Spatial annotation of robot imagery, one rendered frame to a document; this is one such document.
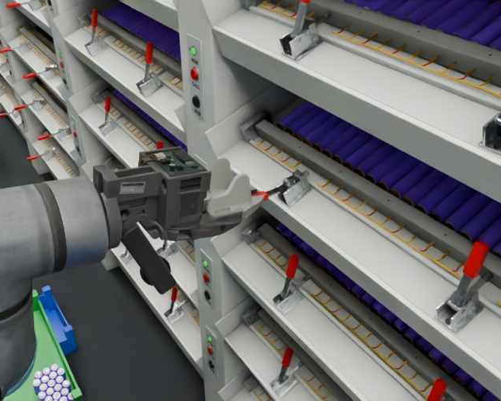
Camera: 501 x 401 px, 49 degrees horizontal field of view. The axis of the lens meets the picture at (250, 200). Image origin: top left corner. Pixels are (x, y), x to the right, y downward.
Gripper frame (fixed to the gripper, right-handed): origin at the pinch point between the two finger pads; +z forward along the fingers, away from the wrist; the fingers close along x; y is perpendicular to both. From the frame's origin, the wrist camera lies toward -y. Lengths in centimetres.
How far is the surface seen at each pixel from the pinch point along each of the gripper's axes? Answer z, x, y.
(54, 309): -2, 78, -76
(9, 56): 9, 157, -27
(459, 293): 6.0, -26.6, 2.4
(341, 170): 10.8, -4.1, 4.3
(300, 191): 7.3, -1.0, 0.4
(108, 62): 7, 62, -1
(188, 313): 19, 41, -57
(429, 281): 8.1, -22.0, 0.0
